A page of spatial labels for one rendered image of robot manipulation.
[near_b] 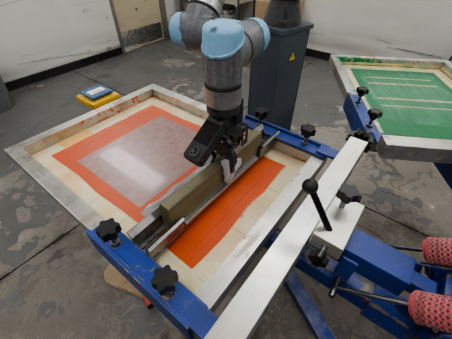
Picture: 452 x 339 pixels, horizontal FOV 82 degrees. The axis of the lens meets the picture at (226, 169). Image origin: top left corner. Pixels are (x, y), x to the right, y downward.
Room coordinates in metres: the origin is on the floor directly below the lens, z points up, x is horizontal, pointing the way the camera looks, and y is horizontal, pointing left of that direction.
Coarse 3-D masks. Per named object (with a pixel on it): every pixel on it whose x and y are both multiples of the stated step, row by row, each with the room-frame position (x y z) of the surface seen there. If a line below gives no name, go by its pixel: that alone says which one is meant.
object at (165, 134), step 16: (144, 112) 0.90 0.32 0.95; (160, 112) 0.90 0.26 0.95; (112, 128) 0.78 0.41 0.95; (128, 128) 0.78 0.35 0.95; (144, 128) 0.78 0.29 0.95; (160, 128) 0.78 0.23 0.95; (176, 128) 0.78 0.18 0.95; (192, 128) 0.78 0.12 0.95; (144, 144) 0.69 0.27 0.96; (160, 144) 0.69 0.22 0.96; (176, 144) 0.69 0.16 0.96; (176, 160) 0.61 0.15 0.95; (240, 176) 0.54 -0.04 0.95; (256, 176) 0.54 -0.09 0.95; (272, 176) 0.54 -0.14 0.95; (224, 192) 0.48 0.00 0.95; (240, 192) 0.48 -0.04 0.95; (256, 192) 0.48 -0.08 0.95
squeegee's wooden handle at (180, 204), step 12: (252, 132) 0.61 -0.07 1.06; (240, 144) 0.55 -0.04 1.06; (252, 144) 0.57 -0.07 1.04; (240, 156) 0.53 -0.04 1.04; (252, 156) 0.58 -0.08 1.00; (204, 168) 0.46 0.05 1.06; (216, 168) 0.46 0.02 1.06; (192, 180) 0.42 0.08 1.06; (204, 180) 0.42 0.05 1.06; (216, 180) 0.45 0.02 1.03; (180, 192) 0.38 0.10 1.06; (192, 192) 0.39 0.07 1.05; (204, 192) 0.42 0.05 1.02; (168, 204) 0.35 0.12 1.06; (180, 204) 0.36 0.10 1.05; (192, 204) 0.39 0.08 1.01; (168, 216) 0.33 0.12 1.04; (180, 216) 0.35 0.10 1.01
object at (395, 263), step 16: (352, 240) 0.28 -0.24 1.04; (368, 240) 0.28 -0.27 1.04; (352, 256) 0.25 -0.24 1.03; (368, 256) 0.24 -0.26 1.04; (384, 256) 0.24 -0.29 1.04; (400, 256) 0.24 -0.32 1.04; (368, 272) 0.23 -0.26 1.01; (384, 272) 0.21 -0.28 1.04; (400, 272) 0.21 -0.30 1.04; (384, 288) 0.20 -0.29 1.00; (400, 288) 0.19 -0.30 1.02
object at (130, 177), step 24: (96, 144) 0.69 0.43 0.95; (120, 144) 0.69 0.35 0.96; (72, 168) 0.57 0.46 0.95; (96, 168) 0.57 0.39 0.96; (120, 168) 0.57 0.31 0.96; (144, 168) 0.57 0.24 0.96; (168, 168) 0.57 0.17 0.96; (120, 192) 0.48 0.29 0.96; (144, 192) 0.48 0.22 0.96; (216, 216) 0.40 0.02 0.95; (192, 240) 0.33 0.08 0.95; (216, 240) 0.33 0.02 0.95; (192, 264) 0.27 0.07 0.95
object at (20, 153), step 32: (128, 96) 0.96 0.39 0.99; (160, 96) 1.00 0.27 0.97; (64, 128) 0.73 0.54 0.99; (32, 160) 0.57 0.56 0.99; (320, 160) 0.57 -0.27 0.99; (64, 192) 0.45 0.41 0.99; (288, 192) 0.45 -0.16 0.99; (96, 224) 0.35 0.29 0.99; (256, 224) 0.35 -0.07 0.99; (224, 288) 0.21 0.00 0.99
